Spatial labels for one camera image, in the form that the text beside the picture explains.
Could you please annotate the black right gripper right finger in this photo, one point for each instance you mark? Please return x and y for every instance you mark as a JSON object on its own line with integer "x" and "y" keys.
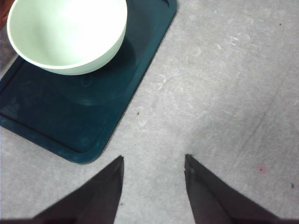
{"x": 215, "y": 201}

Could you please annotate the light green ceramic bowl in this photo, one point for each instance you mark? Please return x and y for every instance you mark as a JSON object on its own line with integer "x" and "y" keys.
{"x": 68, "y": 37}

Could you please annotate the dark blue rectangular tray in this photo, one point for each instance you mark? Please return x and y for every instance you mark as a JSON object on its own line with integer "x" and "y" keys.
{"x": 71, "y": 116}

